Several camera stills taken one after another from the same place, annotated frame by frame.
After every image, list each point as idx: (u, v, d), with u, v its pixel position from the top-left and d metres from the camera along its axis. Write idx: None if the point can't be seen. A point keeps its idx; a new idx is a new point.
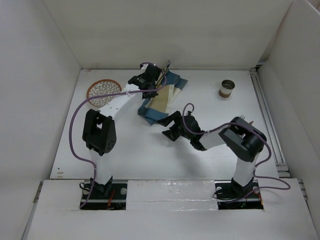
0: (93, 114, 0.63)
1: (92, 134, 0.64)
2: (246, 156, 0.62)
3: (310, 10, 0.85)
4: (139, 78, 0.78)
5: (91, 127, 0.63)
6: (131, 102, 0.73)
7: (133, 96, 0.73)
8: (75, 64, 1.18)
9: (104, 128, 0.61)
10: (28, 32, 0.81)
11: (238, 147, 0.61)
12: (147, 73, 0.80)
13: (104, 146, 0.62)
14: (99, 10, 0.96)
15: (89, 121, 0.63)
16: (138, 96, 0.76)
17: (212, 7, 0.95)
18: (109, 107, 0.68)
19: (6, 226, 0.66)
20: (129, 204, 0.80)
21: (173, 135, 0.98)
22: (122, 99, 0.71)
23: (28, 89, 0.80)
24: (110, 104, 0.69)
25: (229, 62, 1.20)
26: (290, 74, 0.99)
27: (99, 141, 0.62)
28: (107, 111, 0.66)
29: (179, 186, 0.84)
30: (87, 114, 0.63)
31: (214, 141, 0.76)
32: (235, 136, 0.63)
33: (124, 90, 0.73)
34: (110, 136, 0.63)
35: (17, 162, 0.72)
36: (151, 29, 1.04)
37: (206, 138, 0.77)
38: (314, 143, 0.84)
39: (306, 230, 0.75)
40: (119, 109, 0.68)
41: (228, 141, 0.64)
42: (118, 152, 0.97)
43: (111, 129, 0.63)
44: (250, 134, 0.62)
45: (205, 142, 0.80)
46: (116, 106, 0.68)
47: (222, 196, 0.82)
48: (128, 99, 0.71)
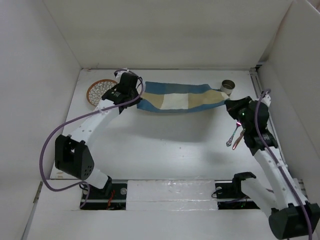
0: (65, 139, 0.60)
1: (65, 162, 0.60)
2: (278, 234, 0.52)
3: (310, 10, 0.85)
4: (114, 92, 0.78)
5: (63, 155, 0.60)
6: (106, 119, 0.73)
7: (107, 114, 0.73)
8: (75, 64, 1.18)
9: (77, 155, 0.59)
10: (28, 32, 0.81)
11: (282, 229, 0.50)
12: (122, 85, 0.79)
13: (80, 173, 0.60)
14: (99, 10, 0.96)
15: (60, 148, 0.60)
16: (114, 113, 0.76)
17: (212, 7, 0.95)
18: (81, 130, 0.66)
19: (7, 225, 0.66)
20: (129, 204, 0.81)
21: (232, 114, 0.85)
22: (95, 119, 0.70)
23: (28, 89, 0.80)
24: (83, 125, 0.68)
25: (229, 62, 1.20)
26: (291, 73, 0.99)
27: (74, 168, 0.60)
28: (79, 135, 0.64)
29: (179, 186, 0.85)
30: (58, 139, 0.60)
31: (269, 177, 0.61)
32: (292, 224, 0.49)
33: (98, 108, 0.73)
34: (84, 162, 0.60)
35: (17, 162, 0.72)
36: (151, 29, 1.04)
37: (268, 166, 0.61)
38: (314, 143, 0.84)
39: None
40: (92, 131, 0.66)
41: (281, 215, 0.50)
42: (118, 152, 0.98)
43: (86, 155, 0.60)
44: (305, 230, 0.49)
45: (261, 160, 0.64)
46: (89, 128, 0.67)
47: (221, 196, 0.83)
48: (102, 117, 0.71)
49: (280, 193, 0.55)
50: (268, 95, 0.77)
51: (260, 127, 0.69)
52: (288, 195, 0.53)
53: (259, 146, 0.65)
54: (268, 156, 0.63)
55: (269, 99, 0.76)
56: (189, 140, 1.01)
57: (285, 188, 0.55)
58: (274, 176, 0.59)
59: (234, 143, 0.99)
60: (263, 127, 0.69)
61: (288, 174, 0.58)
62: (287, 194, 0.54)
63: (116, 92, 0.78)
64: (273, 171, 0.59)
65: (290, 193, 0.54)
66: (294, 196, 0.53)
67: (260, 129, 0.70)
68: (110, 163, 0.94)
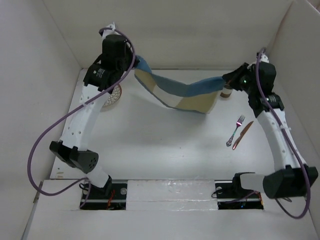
0: (56, 146, 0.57)
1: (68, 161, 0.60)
2: (270, 194, 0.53)
3: (310, 10, 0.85)
4: (96, 70, 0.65)
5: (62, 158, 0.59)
6: (94, 111, 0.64)
7: (93, 106, 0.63)
8: (75, 63, 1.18)
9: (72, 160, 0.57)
10: (28, 32, 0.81)
11: (275, 191, 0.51)
12: (106, 55, 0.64)
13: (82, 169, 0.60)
14: (99, 10, 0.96)
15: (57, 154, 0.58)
16: (103, 98, 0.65)
17: (212, 7, 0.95)
18: (70, 132, 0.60)
19: (7, 225, 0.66)
20: (128, 204, 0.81)
21: (234, 87, 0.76)
22: (82, 116, 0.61)
23: (28, 89, 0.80)
24: (71, 126, 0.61)
25: (229, 62, 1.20)
26: (291, 73, 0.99)
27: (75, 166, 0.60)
28: (70, 141, 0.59)
29: (179, 186, 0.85)
30: (51, 146, 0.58)
31: (270, 139, 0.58)
32: (285, 184, 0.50)
33: (82, 100, 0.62)
34: (83, 162, 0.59)
35: (17, 161, 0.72)
36: (151, 29, 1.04)
37: (271, 129, 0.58)
38: (314, 143, 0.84)
39: (306, 231, 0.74)
40: (82, 133, 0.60)
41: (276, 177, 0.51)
42: (118, 151, 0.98)
43: (82, 157, 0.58)
44: (298, 190, 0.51)
45: (263, 121, 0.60)
46: (78, 129, 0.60)
47: (221, 196, 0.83)
48: (89, 112, 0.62)
49: (279, 156, 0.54)
50: (265, 54, 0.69)
51: (265, 88, 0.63)
52: (287, 159, 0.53)
53: (264, 108, 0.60)
54: (272, 117, 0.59)
55: (267, 59, 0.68)
56: (189, 140, 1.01)
57: (285, 151, 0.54)
58: (276, 139, 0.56)
59: (234, 143, 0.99)
60: (269, 88, 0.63)
61: (290, 137, 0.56)
62: (286, 158, 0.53)
63: (99, 70, 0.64)
64: (276, 134, 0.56)
65: (289, 156, 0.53)
66: (293, 158, 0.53)
67: (265, 92, 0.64)
68: (110, 163, 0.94)
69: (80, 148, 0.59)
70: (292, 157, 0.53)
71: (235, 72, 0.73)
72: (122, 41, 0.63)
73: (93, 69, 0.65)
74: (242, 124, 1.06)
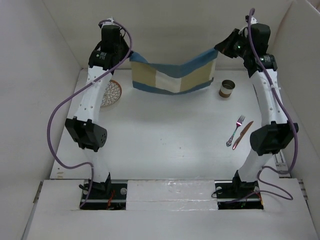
0: (72, 121, 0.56)
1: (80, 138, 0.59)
2: (256, 146, 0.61)
3: (310, 10, 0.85)
4: (99, 53, 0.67)
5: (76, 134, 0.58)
6: (102, 88, 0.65)
7: (100, 84, 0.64)
8: (75, 63, 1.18)
9: (90, 133, 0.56)
10: (27, 32, 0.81)
11: (261, 143, 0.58)
12: (105, 40, 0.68)
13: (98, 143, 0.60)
14: (99, 10, 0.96)
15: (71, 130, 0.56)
16: (108, 77, 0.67)
17: (212, 7, 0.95)
18: (82, 108, 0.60)
19: (7, 226, 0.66)
20: (128, 204, 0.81)
21: (228, 54, 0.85)
22: (92, 93, 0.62)
23: (28, 89, 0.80)
24: (82, 102, 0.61)
25: (229, 61, 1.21)
26: (291, 73, 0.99)
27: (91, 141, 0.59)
28: (83, 115, 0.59)
29: (179, 186, 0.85)
30: (66, 124, 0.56)
31: (261, 97, 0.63)
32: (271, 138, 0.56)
33: (89, 79, 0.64)
34: (98, 134, 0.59)
35: (17, 162, 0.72)
36: (151, 29, 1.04)
37: (262, 89, 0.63)
38: (314, 143, 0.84)
39: (306, 230, 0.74)
40: (94, 107, 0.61)
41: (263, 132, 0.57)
42: (118, 151, 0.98)
43: (97, 128, 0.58)
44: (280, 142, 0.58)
45: (256, 81, 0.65)
46: (89, 105, 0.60)
47: (221, 196, 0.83)
48: (98, 89, 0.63)
49: (266, 112, 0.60)
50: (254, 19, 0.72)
51: (258, 50, 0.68)
52: (273, 115, 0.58)
53: (258, 68, 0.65)
54: (264, 77, 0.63)
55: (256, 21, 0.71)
56: (189, 139, 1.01)
57: (272, 109, 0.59)
58: (265, 97, 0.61)
59: (234, 143, 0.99)
60: (263, 48, 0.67)
61: (279, 96, 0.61)
62: (272, 113, 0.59)
63: (102, 53, 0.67)
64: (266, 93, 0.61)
65: (275, 113, 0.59)
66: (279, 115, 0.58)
67: (260, 53, 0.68)
68: (110, 163, 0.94)
69: (94, 121, 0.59)
70: (278, 114, 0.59)
71: (227, 41, 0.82)
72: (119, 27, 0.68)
73: (96, 53, 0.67)
74: (242, 124, 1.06)
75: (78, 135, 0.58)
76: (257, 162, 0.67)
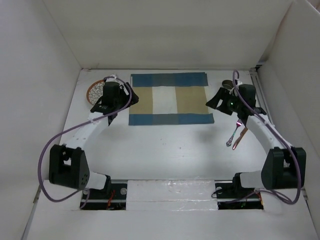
0: (59, 147, 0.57)
1: (60, 174, 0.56)
2: (268, 183, 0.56)
3: (310, 10, 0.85)
4: (101, 106, 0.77)
5: (59, 165, 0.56)
6: (97, 129, 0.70)
7: (98, 124, 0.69)
8: (75, 64, 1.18)
9: (74, 162, 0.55)
10: (27, 31, 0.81)
11: (270, 172, 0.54)
12: (105, 96, 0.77)
13: (77, 182, 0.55)
14: (99, 10, 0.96)
15: (55, 157, 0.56)
16: (104, 122, 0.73)
17: (212, 7, 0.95)
18: (75, 138, 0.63)
19: (7, 226, 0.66)
20: (129, 204, 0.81)
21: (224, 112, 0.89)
22: (87, 128, 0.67)
23: (28, 89, 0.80)
24: (76, 135, 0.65)
25: (229, 62, 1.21)
26: (291, 74, 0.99)
27: (70, 177, 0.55)
28: (74, 143, 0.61)
29: (179, 186, 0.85)
30: (51, 150, 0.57)
31: (260, 135, 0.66)
32: (279, 165, 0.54)
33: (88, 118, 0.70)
34: (81, 169, 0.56)
35: (17, 162, 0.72)
36: (151, 30, 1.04)
37: (257, 127, 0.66)
38: (314, 143, 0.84)
39: (307, 231, 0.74)
40: (87, 139, 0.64)
41: (268, 160, 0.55)
42: (119, 151, 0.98)
43: (82, 160, 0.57)
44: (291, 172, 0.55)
45: (251, 124, 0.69)
46: (82, 137, 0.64)
47: (221, 196, 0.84)
48: (94, 127, 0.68)
49: (268, 143, 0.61)
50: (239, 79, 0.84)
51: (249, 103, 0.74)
52: (275, 143, 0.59)
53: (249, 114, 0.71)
54: (257, 119, 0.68)
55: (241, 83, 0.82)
56: (189, 140, 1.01)
57: (272, 138, 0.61)
58: (263, 132, 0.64)
59: (234, 143, 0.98)
60: (252, 102, 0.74)
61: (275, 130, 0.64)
62: (274, 142, 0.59)
63: (104, 107, 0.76)
64: (262, 128, 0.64)
65: (276, 141, 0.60)
66: (281, 144, 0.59)
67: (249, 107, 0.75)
68: (110, 163, 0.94)
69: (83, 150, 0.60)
70: (278, 142, 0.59)
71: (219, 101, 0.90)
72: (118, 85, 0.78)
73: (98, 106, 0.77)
74: (242, 125, 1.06)
75: (60, 168, 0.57)
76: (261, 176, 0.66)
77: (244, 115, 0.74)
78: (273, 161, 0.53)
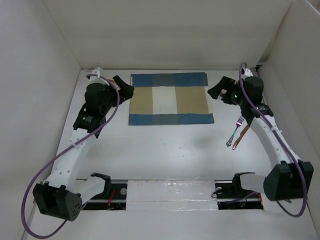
0: (42, 188, 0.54)
1: (49, 208, 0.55)
2: (270, 194, 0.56)
3: (311, 10, 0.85)
4: (85, 116, 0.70)
5: (46, 203, 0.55)
6: (82, 151, 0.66)
7: (82, 146, 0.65)
8: (75, 64, 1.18)
9: (59, 204, 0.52)
10: (27, 32, 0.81)
11: (275, 187, 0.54)
12: (89, 104, 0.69)
13: (68, 216, 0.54)
14: (99, 10, 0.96)
15: (40, 199, 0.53)
16: (90, 139, 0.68)
17: (212, 7, 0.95)
18: (58, 172, 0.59)
19: (7, 226, 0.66)
20: (129, 204, 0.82)
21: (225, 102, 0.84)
22: (71, 156, 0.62)
23: (28, 89, 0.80)
24: (59, 167, 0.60)
25: (229, 62, 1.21)
26: (291, 74, 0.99)
27: (61, 213, 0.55)
28: (57, 181, 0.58)
29: (179, 186, 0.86)
30: (33, 192, 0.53)
31: (265, 142, 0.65)
32: (284, 182, 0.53)
33: (71, 141, 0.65)
34: (70, 205, 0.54)
35: (17, 162, 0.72)
36: (151, 30, 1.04)
37: (263, 132, 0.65)
38: (314, 143, 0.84)
39: (307, 231, 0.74)
40: (71, 172, 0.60)
41: (274, 174, 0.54)
42: (119, 150, 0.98)
43: (68, 198, 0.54)
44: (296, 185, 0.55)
45: (256, 127, 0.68)
46: (66, 169, 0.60)
47: (221, 196, 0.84)
48: (78, 152, 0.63)
49: (274, 153, 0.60)
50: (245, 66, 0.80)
51: (254, 99, 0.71)
52: (282, 155, 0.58)
53: (254, 115, 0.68)
54: (262, 122, 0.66)
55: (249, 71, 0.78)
56: (189, 140, 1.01)
57: (278, 149, 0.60)
58: (270, 140, 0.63)
59: (234, 143, 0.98)
60: (258, 99, 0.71)
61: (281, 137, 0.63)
62: (281, 155, 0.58)
63: (88, 117, 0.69)
64: (269, 136, 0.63)
65: (283, 154, 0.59)
66: (287, 155, 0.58)
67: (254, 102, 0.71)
68: (110, 163, 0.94)
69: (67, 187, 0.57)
70: (285, 154, 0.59)
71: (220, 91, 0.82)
72: (100, 89, 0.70)
73: (82, 116, 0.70)
74: (242, 124, 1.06)
75: (47, 205, 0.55)
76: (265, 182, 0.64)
77: (249, 114, 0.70)
78: (282, 180, 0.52)
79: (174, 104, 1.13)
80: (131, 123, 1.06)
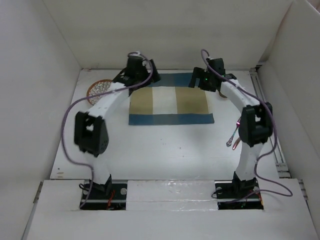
0: (83, 115, 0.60)
1: (84, 138, 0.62)
2: (245, 137, 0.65)
3: (310, 10, 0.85)
4: (123, 76, 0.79)
5: (82, 130, 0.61)
6: (118, 100, 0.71)
7: (119, 95, 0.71)
8: (75, 64, 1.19)
9: (95, 130, 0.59)
10: (28, 32, 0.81)
11: (247, 126, 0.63)
12: (128, 67, 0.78)
13: (97, 148, 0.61)
14: (99, 10, 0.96)
15: (78, 124, 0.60)
16: (125, 93, 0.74)
17: (212, 7, 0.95)
18: (97, 107, 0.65)
19: (7, 226, 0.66)
20: (129, 204, 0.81)
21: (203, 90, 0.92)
22: (109, 99, 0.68)
23: (28, 89, 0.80)
24: (98, 103, 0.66)
25: (229, 62, 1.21)
26: (291, 74, 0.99)
27: (93, 142, 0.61)
28: (96, 112, 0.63)
29: (179, 186, 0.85)
30: (76, 117, 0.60)
31: (233, 98, 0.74)
32: (253, 120, 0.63)
33: (111, 89, 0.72)
34: (101, 137, 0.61)
35: (17, 162, 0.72)
36: (151, 30, 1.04)
37: (231, 91, 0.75)
38: (314, 143, 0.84)
39: (307, 231, 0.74)
40: (107, 109, 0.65)
41: (244, 117, 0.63)
42: (119, 150, 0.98)
43: (102, 129, 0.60)
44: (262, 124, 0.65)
45: (225, 90, 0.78)
46: (104, 106, 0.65)
47: (221, 196, 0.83)
48: (115, 97, 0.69)
49: (241, 103, 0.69)
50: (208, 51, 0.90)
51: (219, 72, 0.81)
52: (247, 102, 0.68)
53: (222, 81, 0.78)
54: (229, 84, 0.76)
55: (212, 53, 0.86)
56: (189, 140, 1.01)
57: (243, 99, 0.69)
58: (236, 94, 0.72)
59: (234, 143, 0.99)
60: (222, 71, 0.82)
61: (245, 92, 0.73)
62: (245, 102, 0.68)
63: (125, 77, 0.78)
64: (235, 91, 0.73)
65: (247, 101, 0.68)
66: (252, 102, 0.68)
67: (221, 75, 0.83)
68: (110, 162, 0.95)
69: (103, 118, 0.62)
70: (249, 101, 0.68)
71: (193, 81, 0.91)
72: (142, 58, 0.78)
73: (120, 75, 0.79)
74: None
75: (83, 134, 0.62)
76: (250, 156, 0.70)
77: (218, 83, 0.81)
78: (248, 118, 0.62)
79: (174, 104, 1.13)
80: (131, 123, 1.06)
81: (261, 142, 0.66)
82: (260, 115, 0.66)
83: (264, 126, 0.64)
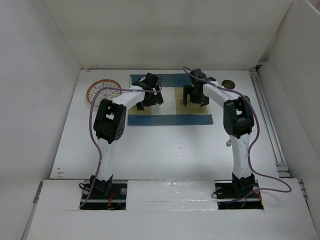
0: (107, 102, 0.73)
1: (104, 122, 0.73)
2: (230, 129, 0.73)
3: (310, 10, 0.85)
4: (141, 83, 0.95)
5: (103, 116, 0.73)
6: (136, 98, 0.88)
7: (138, 94, 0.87)
8: (75, 64, 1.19)
9: (115, 115, 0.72)
10: (27, 32, 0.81)
11: (230, 118, 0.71)
12: (148, 81, 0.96)
13: (115, 131, 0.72)
14: (99, 10, 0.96)
15: (102, 109, 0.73)
16: (141, 95, 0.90)
17: (212, 7, 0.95)
18: (120, 98, 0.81)
19: (7, 225, 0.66)
20: (128, 204, 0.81)
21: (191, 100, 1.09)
22: (131, 95, 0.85)
23: (28, 89, 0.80)
24: (122, 96, 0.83)
25: (229, 62, 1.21)
26: (291, 73, 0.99)
27: (112, 126, 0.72)
28: (120, 100, 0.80)
29: (179, 186, 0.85)
30: (101, 103, 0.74)
31: (215, 96, 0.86)
32: (234, 111, 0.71)
33: (132, 88, 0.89)
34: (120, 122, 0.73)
35: (17, 162, 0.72)
36: (151, 30, 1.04)
37: (212, 90, 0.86)
38: (314, 143, 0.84)
39: (307, 231, 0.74)
40: (128, 101, 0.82)
41: (226, 110, 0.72)
42: (119, 150, 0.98)
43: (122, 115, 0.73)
44: (244, 116, 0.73)
45: (208, 91, 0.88)
46: (126, 98, 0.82)
47: (221, 196, 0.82)
48: (135, 95, 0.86)
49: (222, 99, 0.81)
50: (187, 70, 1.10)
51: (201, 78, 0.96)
52: (226, 98, 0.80)
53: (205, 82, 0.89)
54: (210, 85, 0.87)
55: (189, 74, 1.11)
56: (189, 140, 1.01)
57: (223, 95, 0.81)
58: (217, 92, 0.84)
59: None
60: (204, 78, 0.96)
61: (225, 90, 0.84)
62: (226, 98, 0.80)
63: (143, 84, 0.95)
64: (215, 91, 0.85)
65: (227, 97, 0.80)
66: (230, 97, 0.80)
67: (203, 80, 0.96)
68: None
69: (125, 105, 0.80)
70: (229, 97, 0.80)
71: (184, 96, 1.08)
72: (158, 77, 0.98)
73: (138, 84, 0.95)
74: None
75: (102, 118, 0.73)
76: (241, 149, 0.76)
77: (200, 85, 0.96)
78: (230, 111, 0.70)
79: (174, 104, 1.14)
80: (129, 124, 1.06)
81: (246, 132, 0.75)
82: (240, 108, 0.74)
83: (246, 117, 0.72)
